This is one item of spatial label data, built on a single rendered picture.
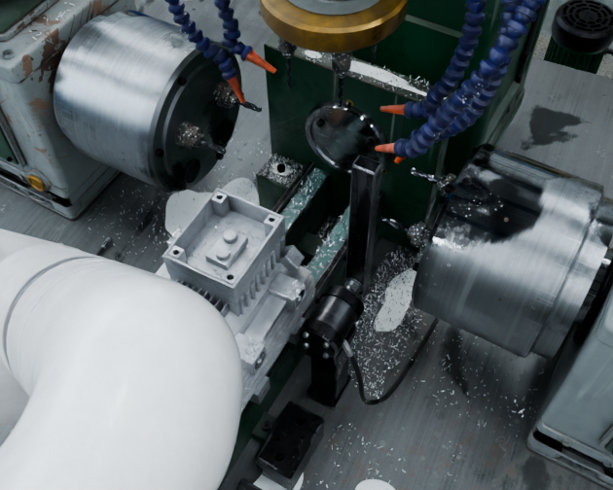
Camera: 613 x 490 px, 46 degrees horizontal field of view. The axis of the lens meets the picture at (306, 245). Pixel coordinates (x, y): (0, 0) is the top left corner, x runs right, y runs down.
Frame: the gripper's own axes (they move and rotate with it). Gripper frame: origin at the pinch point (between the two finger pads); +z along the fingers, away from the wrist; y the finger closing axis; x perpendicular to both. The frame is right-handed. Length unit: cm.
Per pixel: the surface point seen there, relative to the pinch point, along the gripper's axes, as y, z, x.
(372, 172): 20.4, -2.8, 24.7
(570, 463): 56, 35, 3
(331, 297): 18.4, 12.8, 9.9
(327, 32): 9.5, -5.1, 37.0
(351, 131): 6.8, 26.4, 34.1
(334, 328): 20.8, 11.2, 6.7
